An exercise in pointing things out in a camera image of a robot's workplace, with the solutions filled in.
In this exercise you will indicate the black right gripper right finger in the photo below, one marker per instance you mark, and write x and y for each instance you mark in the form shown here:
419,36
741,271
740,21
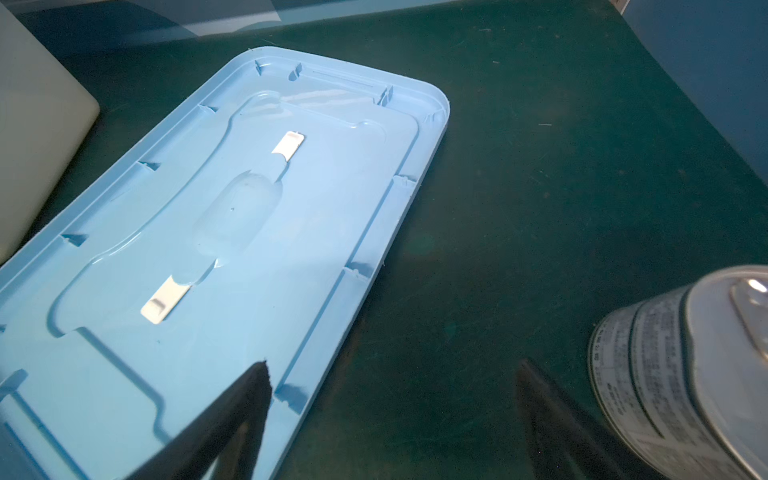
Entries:
562,439

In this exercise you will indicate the light blue plastic lid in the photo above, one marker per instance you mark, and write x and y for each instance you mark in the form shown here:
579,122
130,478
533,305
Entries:
246,227

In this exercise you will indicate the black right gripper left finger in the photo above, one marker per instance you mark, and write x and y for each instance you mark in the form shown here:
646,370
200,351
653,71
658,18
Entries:
225,438

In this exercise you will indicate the white plastic storage bin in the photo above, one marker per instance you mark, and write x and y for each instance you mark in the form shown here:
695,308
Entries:
45,116

